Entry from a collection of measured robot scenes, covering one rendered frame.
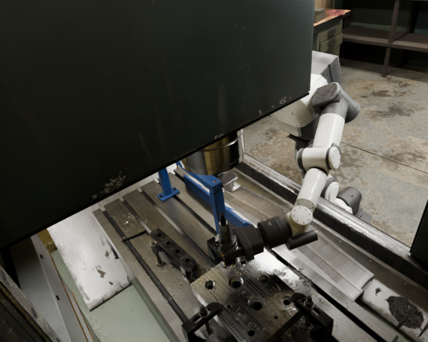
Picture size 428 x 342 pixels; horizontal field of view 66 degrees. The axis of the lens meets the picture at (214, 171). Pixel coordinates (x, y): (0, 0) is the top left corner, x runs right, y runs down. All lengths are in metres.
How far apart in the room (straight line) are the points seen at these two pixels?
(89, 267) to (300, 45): 1.37
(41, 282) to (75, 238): 1.07
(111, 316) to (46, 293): 0.93
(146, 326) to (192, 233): 0.43
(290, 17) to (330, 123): 0.66
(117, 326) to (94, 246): 0.40
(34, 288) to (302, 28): 0.69
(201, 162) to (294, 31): 0.31
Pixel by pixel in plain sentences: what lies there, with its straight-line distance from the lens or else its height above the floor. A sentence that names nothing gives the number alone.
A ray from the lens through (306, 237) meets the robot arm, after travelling 1.05.
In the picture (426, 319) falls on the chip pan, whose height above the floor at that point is 0.65.
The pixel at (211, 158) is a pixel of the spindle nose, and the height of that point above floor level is 1.51.
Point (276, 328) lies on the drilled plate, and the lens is 1.03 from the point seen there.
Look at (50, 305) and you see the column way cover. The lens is 0.68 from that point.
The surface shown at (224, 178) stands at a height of 1.22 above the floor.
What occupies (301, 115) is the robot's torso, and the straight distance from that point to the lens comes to 1.42.
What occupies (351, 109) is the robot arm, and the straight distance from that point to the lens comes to 1.37.
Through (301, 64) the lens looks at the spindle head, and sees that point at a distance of 0.71.
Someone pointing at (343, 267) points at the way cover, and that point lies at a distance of 1.52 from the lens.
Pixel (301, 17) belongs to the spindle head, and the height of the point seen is 1.75.
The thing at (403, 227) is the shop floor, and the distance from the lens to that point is 2.77.
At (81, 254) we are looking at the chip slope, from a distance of 1.74.
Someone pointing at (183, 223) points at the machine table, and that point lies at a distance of 1.44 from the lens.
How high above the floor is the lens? 1.90
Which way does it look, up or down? 36 degrees down
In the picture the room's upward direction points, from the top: 9 degrees counter-clockwise
